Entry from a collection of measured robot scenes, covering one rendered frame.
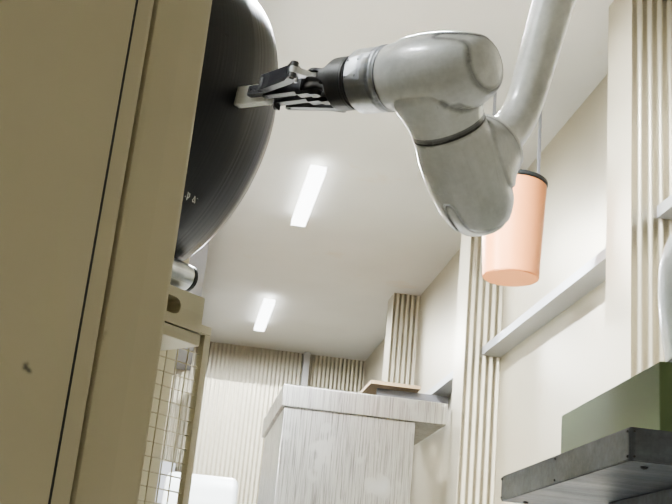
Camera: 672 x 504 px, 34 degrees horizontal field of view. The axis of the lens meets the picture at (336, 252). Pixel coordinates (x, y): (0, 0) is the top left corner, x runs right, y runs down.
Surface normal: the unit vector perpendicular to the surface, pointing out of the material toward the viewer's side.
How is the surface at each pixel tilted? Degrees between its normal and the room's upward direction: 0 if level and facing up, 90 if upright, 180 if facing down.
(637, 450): 90
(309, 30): 180
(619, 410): 90
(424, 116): 145
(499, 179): 102
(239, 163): 117
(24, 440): 90
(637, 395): 90
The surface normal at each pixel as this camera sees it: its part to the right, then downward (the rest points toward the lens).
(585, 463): -0.98, -0.14
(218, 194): 0.56, 0.47
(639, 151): 0.15, -0.31
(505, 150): 0.76, -0.09
